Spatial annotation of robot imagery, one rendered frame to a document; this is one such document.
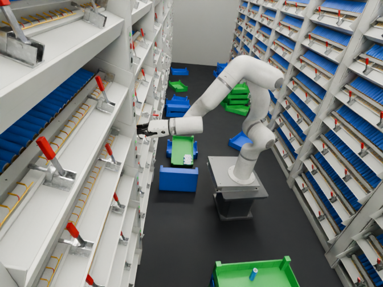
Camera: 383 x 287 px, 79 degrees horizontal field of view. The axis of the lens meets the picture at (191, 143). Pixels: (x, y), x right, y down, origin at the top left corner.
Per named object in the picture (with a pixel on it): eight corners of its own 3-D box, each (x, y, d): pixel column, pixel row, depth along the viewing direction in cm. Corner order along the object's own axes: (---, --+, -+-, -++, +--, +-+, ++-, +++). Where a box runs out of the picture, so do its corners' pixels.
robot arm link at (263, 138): (250, 147, 158) (261, 118, 144) (268, 165, 145) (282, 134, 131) (236, 150, 153) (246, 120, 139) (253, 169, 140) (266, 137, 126)
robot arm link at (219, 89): (215, 76, 117) (177, 121, 124) (219, 76, 102) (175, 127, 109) (228, 87, 119) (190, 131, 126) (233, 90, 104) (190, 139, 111)
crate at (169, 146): (196, 147, 243) (196, 140, 238) (196, 159, 226) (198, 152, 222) (167, 145, 241) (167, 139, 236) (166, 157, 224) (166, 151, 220)
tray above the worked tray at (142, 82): (150, 82, 146) (158, 62, 139) (133, 134, 96) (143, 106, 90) (118, 69, 141) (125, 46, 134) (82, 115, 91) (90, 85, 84)
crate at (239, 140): (241, 135, 272) (242, 128, 268) (256, 142, 263) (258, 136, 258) (227, 144, 252) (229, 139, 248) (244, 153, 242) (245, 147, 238)
